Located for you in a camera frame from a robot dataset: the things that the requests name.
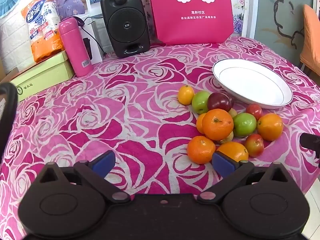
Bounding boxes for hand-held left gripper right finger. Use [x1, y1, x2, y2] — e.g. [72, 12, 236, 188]
[197, 151, 292, 202]

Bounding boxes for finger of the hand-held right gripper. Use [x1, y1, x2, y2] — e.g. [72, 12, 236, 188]
[299, 133, 320, 159]

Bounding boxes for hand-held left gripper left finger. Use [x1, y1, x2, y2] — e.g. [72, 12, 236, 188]
[37, 150, 129, 202]

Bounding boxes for small red apple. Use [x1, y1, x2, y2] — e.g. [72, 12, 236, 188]
[246, 104, 263, 120]
[244, 134, 265, 158]

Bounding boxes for large orange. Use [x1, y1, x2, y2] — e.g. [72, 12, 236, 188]
[202, 108, 234, 141]

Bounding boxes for green apple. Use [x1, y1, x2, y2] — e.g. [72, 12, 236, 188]
[192, 91, 211, 114]
[232, 113, 257, 137]

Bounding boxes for dark red plum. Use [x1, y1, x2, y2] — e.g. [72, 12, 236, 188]
[207, 92, 232, 113]

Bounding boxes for small yellow orange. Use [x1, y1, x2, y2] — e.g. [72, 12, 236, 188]
[178, 85, 195, 105]

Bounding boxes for white plate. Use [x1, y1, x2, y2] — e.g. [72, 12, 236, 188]
[212, 59, 294, 110]

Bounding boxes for pink rose tablecloth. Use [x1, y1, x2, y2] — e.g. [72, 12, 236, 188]
[0, 36, 320, 240]

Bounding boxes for orange chair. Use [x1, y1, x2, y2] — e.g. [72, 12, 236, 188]
[299, 4, 320, 78]

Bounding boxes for green cardboard box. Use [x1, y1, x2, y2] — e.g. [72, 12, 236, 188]
[11, 50, 75, 102]

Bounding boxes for black curved bar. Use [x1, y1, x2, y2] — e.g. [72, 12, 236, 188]
[0, 82, 18, 160]

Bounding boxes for white carton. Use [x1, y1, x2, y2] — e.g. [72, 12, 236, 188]
[82, 20, 103, 64]

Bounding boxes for pink thermos bottle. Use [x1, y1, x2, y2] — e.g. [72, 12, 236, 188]
[58, 17, 93, 78]

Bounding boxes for pink tote bag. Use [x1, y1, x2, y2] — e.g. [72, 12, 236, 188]
[147, 0, 234, 46]

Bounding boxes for black speaker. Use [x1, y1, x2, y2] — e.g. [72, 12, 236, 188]
[100, 0, 151, 58]

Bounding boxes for orange paper cup packet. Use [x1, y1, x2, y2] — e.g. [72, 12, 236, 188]
[21, 0, 64, 63]

